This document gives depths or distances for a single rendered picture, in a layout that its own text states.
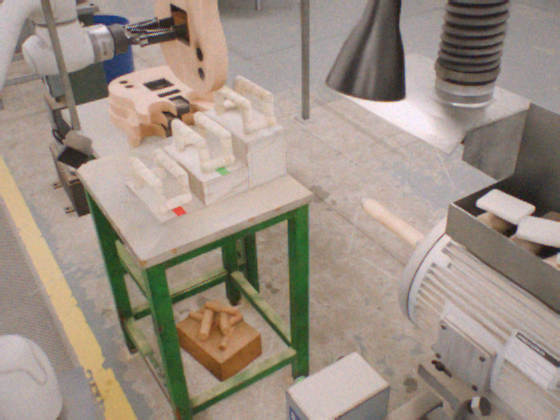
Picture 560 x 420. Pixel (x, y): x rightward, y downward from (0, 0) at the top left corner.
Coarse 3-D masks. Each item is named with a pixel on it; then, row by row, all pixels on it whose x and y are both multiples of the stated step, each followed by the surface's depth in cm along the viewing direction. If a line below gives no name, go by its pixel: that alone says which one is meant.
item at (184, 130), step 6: (174, 120) 186; (174, 126) 185; (180, 126) 182; (186, 126) 182; (180, 132) 182; (186, 132) 180; (192, 132) 178; (192, 138) 177; (198, 138) 175; (198, 144) 174; (204, 144) 174
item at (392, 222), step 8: (368, 200) 123; (368, 208) 122; (376, 208) 121; (384, 208) 120; (376, 216) 120; (384, 216) 119; (392, 216) 118; (384, 224) 119; (392, 224) 117; (400, 224) 116; (408, 224) 116; (400, 232) 115; (408, 232) 114; (416, 232) 114; (408, 240) 114; (416, 240) 112
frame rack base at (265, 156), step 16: (208, 112) 196; (240, 112) 195; (256, 112) 195; (224, 128) 187; (240, 128) 186; (272, 128) 185; (240, 144) 182; (256, 144) 181; (272, 144) 185; (256, 160) 184; (272, 160) 188; (256, 176) 187; (272, 176) 192
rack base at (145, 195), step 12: (168, 180) 192; (132, 192) 189; (144, 192) 187; (168, 192) 186; (144, 204) 182; (192, 204) 181; (204, 204) 181; (156, 216) 176; (168, 216) 176; (180, 216) 177
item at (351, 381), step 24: (360, 360) 107; (312, 384) 103; (336, 384) 103; (360, 384) 103; (384, 384) 103; (288, 408) 104; (312, 408) 99; (336, 408) 99; (360, 408) 100; (384, 408) 106
